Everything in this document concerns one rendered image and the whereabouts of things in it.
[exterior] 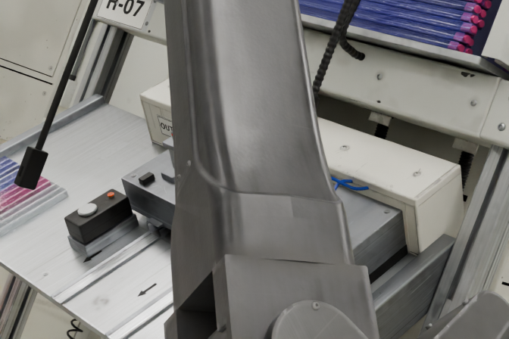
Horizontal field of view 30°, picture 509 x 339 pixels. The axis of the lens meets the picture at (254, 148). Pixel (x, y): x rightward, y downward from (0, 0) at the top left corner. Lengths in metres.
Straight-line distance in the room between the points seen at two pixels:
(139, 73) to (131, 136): 2.36
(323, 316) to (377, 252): 0.70
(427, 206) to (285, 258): 0.70
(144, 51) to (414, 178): 2.81
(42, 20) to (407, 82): 1.39
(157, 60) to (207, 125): 3.34
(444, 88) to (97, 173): 0.52
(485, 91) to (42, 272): 0.56
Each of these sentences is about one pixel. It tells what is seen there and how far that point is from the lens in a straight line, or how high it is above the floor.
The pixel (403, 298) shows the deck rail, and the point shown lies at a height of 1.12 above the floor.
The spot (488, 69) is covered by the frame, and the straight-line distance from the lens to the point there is 1.04.
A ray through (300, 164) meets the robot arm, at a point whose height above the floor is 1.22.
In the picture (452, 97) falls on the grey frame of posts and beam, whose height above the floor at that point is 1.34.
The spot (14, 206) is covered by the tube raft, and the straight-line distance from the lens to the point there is 1.30.
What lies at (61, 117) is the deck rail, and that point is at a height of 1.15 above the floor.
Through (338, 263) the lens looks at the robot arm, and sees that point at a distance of 0.35.
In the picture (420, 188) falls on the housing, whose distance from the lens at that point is 1.03.
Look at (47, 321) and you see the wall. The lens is 3.89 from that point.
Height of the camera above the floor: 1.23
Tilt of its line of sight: 1 degrees down
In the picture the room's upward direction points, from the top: 21 degrees clockwise
